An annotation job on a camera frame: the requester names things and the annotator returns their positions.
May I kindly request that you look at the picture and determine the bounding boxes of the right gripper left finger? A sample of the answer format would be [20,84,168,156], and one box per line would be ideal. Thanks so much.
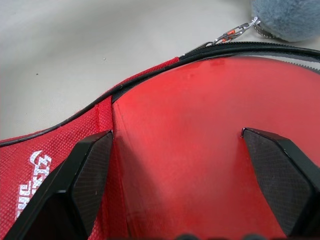
[4,129,115,240]

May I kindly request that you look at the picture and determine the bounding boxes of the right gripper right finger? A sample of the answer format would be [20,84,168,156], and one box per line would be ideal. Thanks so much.
[241,127,320,237]

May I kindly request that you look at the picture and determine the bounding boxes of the black red paddle case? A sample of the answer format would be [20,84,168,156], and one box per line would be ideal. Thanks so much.
[0,41,320,240]

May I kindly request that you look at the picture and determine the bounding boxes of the red table tennis paddle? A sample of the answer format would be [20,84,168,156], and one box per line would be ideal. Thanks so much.
[111,56,320,240]

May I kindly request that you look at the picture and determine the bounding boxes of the silver carabiner clip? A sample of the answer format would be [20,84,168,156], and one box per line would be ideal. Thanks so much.
[212,16,261,46]

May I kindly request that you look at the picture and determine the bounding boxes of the grey fluffy pompom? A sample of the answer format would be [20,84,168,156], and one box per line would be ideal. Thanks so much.
[250,0,320,43]

